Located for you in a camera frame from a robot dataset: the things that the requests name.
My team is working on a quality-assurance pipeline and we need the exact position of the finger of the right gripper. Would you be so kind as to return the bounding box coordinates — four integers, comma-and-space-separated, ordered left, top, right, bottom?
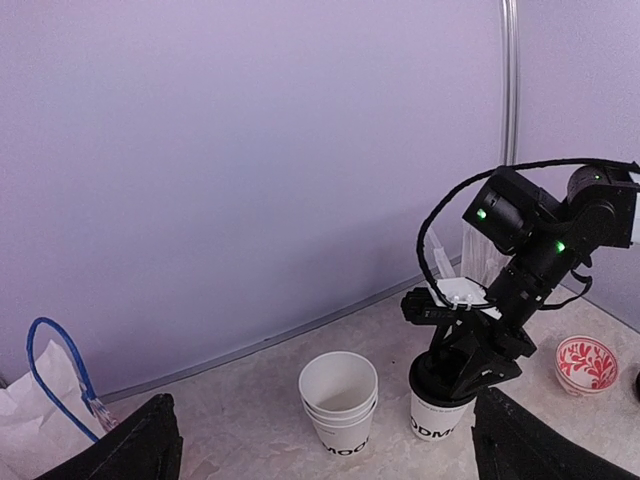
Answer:
449, 350, 522, 400
429, 320, 462, 368

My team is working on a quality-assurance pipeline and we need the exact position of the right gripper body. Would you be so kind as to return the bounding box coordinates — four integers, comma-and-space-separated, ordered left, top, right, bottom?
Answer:
449, 310, 535, 365

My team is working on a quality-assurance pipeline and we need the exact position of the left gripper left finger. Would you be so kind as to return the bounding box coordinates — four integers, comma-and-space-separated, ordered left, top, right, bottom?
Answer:
40, 393, 183, 480

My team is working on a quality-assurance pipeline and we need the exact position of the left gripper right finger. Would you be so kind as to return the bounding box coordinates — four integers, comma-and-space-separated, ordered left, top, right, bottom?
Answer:
472, 388, 637, 480

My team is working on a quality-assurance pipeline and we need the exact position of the white paper coffee cup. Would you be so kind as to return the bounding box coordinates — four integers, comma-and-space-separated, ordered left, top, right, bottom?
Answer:
410, 391, 476, 442

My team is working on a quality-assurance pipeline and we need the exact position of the black coffee cup lid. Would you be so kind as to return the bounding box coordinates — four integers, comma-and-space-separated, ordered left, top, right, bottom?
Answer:
409, 351, 477, 408

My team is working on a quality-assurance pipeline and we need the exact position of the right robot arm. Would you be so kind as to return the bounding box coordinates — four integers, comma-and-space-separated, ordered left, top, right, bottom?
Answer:
401, 158, 639, 407

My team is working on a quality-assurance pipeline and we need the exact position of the bundle of wrapped white straws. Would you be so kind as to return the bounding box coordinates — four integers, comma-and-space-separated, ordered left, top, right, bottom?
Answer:
427, 223, 508, 287

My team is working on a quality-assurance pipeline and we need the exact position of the red floral bowl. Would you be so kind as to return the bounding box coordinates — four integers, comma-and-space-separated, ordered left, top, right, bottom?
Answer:
554, 335, 619, 397

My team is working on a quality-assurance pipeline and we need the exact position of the blue checkered paper bag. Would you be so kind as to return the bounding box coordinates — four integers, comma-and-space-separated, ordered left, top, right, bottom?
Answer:
1, 317, 118, 479

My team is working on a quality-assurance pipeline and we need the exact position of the stack of white paper cups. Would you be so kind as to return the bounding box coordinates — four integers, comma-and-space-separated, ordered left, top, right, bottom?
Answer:
298, 351, 379, 458

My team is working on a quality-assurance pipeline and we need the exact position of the right aluminium corner post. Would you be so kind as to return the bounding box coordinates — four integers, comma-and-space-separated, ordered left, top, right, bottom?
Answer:
500, 0, 520, 166

